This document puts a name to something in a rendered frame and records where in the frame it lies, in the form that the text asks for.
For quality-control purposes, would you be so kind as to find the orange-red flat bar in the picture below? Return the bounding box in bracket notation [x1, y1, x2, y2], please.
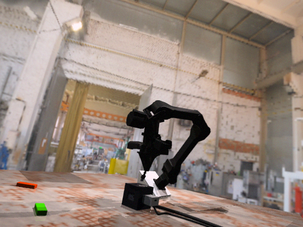
[16, 182, 37, 189]

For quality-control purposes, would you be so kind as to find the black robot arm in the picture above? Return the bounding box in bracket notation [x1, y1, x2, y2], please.
[126, 100, 211, 190]

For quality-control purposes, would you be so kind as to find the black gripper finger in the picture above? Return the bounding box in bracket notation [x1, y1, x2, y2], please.
[147, 154, 160, 172]
[137, 151, 153, 171]

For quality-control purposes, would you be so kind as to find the green block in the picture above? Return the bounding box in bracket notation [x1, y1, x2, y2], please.
[35, 203, 47, 216]

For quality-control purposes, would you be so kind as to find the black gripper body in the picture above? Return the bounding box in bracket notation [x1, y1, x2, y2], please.
[127, 130, 169, 155]

